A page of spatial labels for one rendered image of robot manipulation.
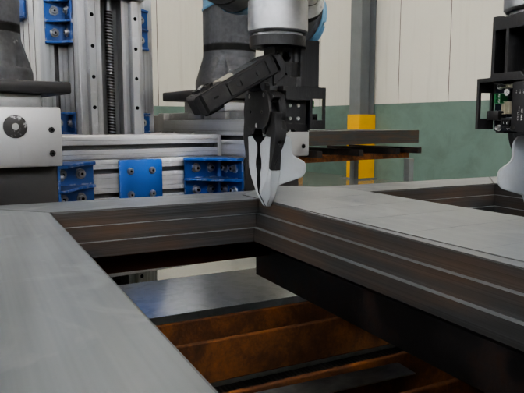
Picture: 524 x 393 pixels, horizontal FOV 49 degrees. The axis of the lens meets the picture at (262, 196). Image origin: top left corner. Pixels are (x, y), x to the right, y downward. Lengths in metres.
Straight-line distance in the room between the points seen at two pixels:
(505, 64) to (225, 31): 0.75
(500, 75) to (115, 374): 0.49
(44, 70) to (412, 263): 0.94
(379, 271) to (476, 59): 8.68
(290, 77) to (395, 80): 9.39
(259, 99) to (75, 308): 0.45
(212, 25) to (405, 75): 8.79
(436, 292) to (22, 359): 0.33
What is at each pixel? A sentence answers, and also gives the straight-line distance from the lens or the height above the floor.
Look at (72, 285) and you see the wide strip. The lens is 0.38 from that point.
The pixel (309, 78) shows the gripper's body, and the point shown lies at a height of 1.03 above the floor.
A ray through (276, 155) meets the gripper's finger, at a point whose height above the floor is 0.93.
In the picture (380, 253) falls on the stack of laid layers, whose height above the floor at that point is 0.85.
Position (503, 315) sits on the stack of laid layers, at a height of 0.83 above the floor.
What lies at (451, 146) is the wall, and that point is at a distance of 9.36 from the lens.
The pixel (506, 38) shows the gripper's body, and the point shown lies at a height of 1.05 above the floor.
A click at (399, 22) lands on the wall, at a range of 10.19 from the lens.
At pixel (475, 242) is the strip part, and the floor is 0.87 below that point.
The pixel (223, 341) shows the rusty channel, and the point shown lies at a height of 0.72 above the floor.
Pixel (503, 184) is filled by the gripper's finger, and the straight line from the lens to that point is 0.65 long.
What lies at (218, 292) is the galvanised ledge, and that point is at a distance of 1.01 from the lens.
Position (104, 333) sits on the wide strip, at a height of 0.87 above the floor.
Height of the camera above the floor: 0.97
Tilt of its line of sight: 7 degrees down
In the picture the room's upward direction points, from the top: straight up
